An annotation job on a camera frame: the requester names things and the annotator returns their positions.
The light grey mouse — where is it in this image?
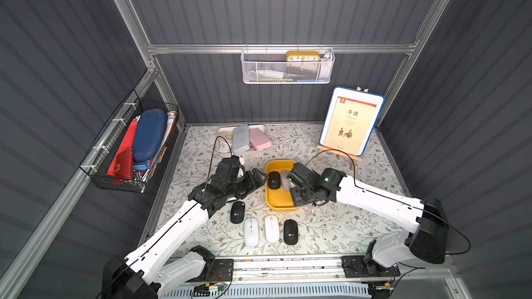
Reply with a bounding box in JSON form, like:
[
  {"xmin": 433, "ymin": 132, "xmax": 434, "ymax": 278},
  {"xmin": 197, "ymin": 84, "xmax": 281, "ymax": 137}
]
[{"xmin": 281, "ymin": 170, "xmax": 292, "ymax": 191}]

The black mouse front row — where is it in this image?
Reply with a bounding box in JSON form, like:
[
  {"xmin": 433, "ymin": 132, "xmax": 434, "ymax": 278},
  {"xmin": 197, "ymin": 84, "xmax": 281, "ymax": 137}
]
[{"xmin": 283, "ymin": 220, "xmax": 299, "ymax": 246}]

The white mouse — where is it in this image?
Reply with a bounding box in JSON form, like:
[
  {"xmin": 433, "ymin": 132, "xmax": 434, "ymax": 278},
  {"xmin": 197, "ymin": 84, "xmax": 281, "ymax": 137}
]
[
  {"xmin": 264, "ymin": 215, "xmax": 280, "ymax": 243},
  {"xmin": 244, "ymin": 218, "xmax": 259, "ymax": 247}
]

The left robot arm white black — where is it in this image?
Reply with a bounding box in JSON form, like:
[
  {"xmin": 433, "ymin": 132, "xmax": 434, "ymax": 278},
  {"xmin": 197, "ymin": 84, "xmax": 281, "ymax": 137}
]
[{"xmin": 98, "ymin": 168, "xmax": 268, "ymax": 298}]

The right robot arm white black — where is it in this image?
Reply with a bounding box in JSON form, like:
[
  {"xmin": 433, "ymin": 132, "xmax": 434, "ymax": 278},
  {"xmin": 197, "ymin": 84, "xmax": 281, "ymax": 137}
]
[{"xmin": 287, "ymin": 163, "xmax": 450, "ymax": 274}]

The yellow plastic storage box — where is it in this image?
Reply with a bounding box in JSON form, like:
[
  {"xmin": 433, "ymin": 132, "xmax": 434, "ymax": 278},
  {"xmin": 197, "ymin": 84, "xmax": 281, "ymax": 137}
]
[{"xmin": 265, "ymin": 159, "xmax": 299, "ymax": 213}]

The pink case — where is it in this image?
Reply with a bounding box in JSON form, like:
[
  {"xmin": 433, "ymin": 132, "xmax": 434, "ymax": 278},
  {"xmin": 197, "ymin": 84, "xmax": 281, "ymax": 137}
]
[{"xmin": 249, "ymin": 128, "xmax": 272, "ymax": 151}]

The grey pencil case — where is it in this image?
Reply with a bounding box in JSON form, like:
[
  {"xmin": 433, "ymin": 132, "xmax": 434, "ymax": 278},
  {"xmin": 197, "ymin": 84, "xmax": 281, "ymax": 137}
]
[{"xmin": 231, "ymin": 124, "xmax": 250, "ymax": 156}]

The white tape roll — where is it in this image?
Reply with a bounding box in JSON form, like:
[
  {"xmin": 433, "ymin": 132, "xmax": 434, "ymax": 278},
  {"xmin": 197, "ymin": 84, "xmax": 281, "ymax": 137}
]
[{"xmin": 217, "ymin": 127, "xmax": 234, "ymax": 154}]

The white tray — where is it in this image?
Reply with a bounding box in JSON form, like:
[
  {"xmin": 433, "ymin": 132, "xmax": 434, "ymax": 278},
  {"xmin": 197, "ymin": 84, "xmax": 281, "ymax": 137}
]
[{"xmin": 216, "ymin": 125, "xmax": 266, "ymax": 156}]

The book on blue board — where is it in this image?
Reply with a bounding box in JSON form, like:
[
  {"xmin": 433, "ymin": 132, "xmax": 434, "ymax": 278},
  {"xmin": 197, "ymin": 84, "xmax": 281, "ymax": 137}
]
[{"xmin": 319, "ymin": 86, "xmax": 386, "ymax": 157}]

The blue oval case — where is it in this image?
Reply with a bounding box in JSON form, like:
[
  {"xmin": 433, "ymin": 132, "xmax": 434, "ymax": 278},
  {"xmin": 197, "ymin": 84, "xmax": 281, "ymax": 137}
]
[{"xmin": 132, "ymin": 109, "xmax": 168, "ymax": 163}]

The red folder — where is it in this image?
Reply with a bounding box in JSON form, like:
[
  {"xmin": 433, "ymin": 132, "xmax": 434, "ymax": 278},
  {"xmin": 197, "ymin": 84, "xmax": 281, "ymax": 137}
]
[{"xmin": 107, "ymin": 116, "xmax": 140, "ymax": 179}]

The yellow clock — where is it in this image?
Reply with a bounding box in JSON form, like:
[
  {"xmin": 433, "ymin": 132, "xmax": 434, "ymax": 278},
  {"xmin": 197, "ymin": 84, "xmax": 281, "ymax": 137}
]
[{"xmin": 286, "ymin": 50, "xmax": 321, "ymax": 62}]

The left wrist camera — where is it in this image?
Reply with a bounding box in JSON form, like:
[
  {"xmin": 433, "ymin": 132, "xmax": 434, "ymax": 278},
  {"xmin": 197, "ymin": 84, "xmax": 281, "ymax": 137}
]
[{"xmin": 214, "ymin": 156, "xmax": 245, "ymax": 183}]

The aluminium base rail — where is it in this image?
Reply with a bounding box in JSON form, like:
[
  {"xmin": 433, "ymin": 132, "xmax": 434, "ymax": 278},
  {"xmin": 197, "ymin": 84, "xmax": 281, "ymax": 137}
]
[{"xmin": 111, "ymin": 251, "xmax": 472, "ymax": 299}]

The black wire side basket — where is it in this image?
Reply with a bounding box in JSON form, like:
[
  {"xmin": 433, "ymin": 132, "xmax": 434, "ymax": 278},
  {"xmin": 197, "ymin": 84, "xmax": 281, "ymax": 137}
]
[{"xmin": 80, "ymin": 91, "xmax": 180, "ymax": 194}]

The white wire wall basket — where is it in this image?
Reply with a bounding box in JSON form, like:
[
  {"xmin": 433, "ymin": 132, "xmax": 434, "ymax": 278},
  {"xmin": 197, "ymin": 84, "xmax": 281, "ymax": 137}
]
[{"xmin": 241, "ymin": 47, "xmax": 335, "ymax": 84}]

